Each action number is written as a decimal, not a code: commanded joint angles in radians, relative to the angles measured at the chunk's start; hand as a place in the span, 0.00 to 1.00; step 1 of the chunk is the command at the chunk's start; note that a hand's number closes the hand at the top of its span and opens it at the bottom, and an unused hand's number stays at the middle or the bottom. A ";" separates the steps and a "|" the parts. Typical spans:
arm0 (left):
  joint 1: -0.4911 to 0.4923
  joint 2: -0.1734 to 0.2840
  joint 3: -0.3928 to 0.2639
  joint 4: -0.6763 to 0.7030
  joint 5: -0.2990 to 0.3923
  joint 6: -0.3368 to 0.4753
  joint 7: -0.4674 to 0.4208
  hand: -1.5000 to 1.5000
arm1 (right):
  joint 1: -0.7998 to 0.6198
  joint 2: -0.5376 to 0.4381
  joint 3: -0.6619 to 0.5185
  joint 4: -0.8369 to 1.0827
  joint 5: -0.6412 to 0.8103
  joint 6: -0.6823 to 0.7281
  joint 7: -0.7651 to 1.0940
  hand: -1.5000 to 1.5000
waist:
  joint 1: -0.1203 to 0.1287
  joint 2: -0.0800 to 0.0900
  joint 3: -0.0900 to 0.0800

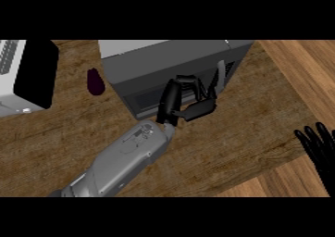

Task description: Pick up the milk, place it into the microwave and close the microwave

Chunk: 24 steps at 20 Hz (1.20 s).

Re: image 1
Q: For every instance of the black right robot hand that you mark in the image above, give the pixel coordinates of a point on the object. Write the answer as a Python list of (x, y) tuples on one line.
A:
[(324, 154)]

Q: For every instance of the dark grey microwave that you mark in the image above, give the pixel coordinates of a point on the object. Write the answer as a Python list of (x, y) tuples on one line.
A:
[(174, 74)]

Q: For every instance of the white and black toaster oven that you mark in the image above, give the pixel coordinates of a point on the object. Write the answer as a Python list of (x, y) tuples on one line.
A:
[(19, 77)]

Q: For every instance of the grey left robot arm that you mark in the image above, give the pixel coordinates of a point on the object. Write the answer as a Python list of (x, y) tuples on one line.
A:
[(124, 157)]

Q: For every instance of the dark purple eggplant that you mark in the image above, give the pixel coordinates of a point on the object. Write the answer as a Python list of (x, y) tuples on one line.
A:
[(96, 81)]

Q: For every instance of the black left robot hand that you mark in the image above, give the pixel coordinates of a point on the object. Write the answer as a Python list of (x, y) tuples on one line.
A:
[(170, 98)]

